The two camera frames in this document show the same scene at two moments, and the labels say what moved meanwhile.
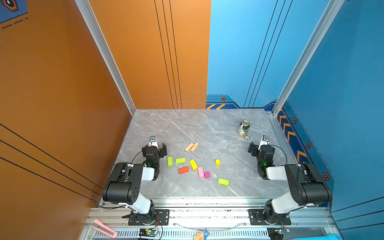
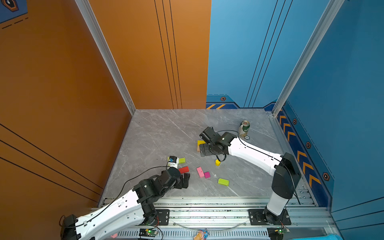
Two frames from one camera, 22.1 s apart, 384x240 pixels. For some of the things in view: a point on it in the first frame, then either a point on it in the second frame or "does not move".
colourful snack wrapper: [201, 235] does not move
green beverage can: [244, 127] does not move
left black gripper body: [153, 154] to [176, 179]
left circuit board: [147, 232] does not move
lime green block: [180, 160] does not move
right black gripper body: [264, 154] to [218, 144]
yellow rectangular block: [193, 164] to [200, 142]
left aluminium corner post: [87, 11] does not move
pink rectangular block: [201, 172] does not move
